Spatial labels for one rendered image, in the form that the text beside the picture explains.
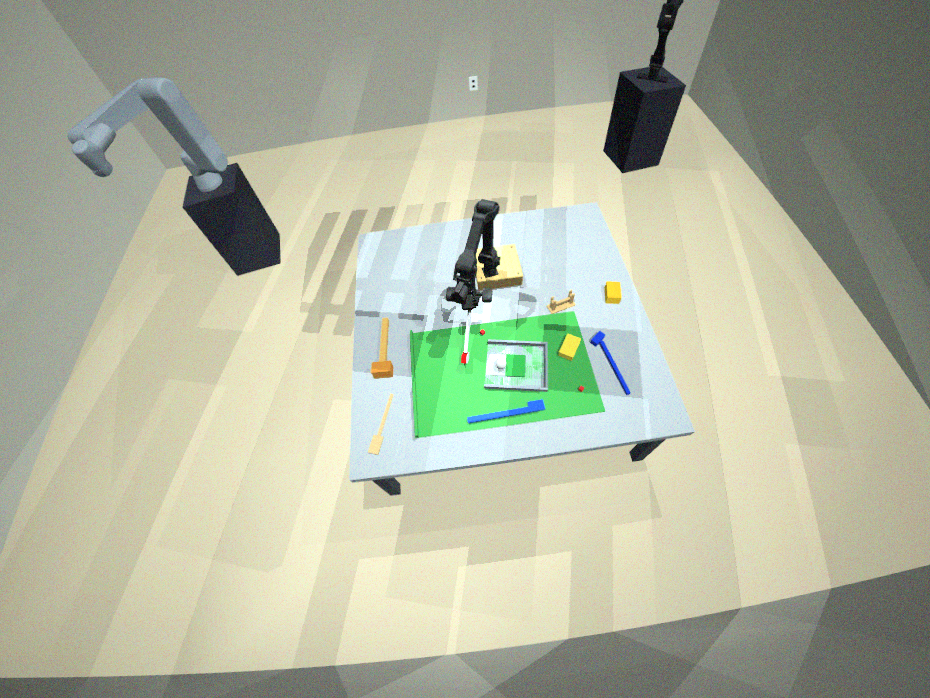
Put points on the green flat mat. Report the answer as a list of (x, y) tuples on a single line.
[(449, 391)]

